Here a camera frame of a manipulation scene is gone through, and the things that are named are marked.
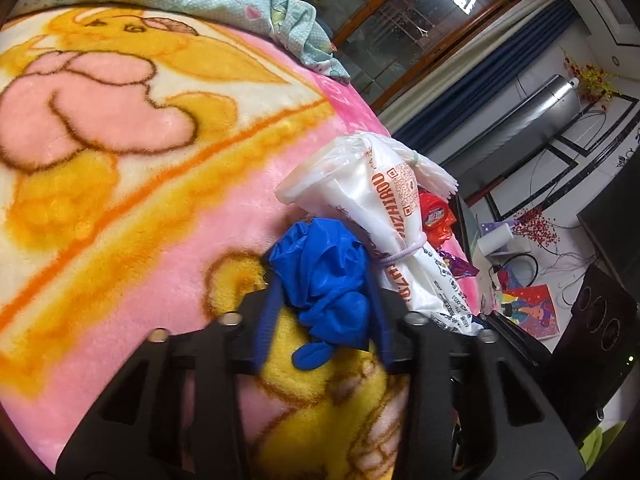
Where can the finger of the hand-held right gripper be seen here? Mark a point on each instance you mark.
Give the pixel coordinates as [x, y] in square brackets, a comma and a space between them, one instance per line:
[515, 332]

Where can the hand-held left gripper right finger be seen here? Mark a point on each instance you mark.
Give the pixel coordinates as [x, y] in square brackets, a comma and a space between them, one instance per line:
[382, 330]

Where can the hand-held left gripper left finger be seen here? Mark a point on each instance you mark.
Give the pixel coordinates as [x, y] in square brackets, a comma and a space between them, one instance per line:
[270, 310]

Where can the blue plastic glove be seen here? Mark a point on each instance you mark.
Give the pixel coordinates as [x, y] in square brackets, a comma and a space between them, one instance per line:
[325, 280]

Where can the red packet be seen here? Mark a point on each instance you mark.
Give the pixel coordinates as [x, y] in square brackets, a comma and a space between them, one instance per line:
[435, 215]

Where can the white plastic bag bundle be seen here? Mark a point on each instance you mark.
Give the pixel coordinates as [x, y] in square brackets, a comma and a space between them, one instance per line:
[360, 185]

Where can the yellow trash bin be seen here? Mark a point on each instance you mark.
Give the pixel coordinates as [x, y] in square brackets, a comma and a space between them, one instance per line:
[615, 455]

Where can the colourful painting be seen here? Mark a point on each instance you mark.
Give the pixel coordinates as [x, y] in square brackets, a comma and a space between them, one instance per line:
[532, 310]

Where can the black hoop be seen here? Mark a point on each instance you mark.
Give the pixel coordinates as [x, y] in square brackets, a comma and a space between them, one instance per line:
[535, 265]

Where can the black speaker box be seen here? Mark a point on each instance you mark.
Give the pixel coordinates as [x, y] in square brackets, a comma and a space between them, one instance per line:
[600, 310]

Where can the purple candy wrapper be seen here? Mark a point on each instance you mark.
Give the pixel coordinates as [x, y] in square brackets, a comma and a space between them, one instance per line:
[457, 265]

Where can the white paper roll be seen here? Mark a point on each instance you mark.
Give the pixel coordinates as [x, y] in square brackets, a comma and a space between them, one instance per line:
[495, 238]

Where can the red berry branches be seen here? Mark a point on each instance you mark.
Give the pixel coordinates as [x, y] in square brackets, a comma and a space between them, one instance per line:
[537, 227]

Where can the dark television screen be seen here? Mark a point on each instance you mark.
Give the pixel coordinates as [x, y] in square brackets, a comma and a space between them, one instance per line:
[612, 220]

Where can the pink printed blanket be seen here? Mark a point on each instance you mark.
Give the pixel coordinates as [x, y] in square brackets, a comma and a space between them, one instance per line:
[150, 170]

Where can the grey column air conditioner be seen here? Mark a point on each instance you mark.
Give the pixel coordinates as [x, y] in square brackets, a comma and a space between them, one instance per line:
[540, 110]

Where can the blue curtain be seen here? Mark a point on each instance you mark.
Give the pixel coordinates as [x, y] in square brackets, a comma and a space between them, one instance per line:
[480, 75]

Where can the yellow flower branch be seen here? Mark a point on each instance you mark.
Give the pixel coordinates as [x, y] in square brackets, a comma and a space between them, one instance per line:
[590, 77]

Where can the wooden framed glass door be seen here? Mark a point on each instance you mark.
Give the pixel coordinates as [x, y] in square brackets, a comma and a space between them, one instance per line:
[400, 25]

